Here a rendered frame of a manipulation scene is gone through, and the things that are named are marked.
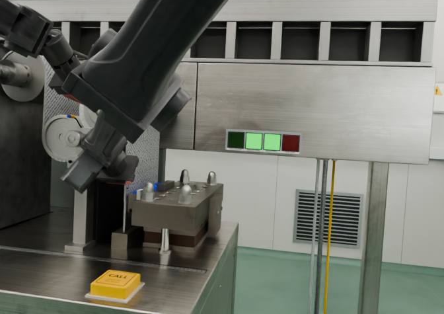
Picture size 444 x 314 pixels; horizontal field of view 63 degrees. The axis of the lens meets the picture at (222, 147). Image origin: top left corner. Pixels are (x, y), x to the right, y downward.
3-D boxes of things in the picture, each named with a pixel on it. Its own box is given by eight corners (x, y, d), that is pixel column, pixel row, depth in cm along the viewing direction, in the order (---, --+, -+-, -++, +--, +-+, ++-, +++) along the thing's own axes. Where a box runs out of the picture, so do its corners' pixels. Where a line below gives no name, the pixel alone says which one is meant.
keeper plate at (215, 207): (207, 236, 103) (209, 198, 102) (214, 227, 113) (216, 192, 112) (215, 237, 102) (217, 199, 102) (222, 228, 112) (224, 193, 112)
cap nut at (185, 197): (176, 203, 89) (177, 185, 89) (180, 200, 93) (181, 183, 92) (190, 204, 88) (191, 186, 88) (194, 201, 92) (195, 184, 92)
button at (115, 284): (89, 295, 66) (90, 283, 66) (108, 280, 73) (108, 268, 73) (125, 301, 65) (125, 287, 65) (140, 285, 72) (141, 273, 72)
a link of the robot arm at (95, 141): (199, 86, 39) (120, 17, 37) (170, 124, 37) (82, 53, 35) (130, 154, 78) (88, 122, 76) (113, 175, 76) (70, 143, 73)
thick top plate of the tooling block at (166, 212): (131, 225, 89) (132, 201, 89) (178, 196, 128) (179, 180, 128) (193, 231, 86) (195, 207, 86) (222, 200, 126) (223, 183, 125)
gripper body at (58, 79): (92, 91, 80) (76, 66, 74) (51, 92, 82) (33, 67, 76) (101, 71, 84) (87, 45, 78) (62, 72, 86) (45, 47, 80)
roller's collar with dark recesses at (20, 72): (-6, 84, 92) (-6, 59, 92) (11, 87, 98) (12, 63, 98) (16, 84, 91) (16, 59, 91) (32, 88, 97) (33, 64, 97)
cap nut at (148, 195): (138, 200, 90) (139, 182, 89) (144, 197, 93) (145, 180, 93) (152, 201, 89) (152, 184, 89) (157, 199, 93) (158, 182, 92)
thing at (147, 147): (123, 201, 94) (126, 130, 93) (155, 188, 117) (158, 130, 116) (125, 201, 94) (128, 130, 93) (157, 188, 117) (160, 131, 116)
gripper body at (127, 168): (133, 183, 86) (123, 170, 80) (94, 180, 88) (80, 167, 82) (140, 158, 89) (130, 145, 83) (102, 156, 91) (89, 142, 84)
